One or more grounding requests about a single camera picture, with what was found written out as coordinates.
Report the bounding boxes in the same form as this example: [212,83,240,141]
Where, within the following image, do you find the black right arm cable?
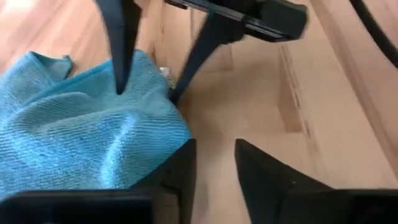
[349,0,398,69]

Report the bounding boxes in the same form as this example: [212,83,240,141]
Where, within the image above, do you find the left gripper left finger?
[0,138,197,224]

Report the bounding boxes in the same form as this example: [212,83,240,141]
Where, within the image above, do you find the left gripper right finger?
[234,138,398,224]

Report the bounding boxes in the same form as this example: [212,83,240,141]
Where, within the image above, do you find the teal microfiber towel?
[0,49,192,200]

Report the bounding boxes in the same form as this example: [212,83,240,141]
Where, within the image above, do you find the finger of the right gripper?
[170,12,246,103]
[95,0,142,96]

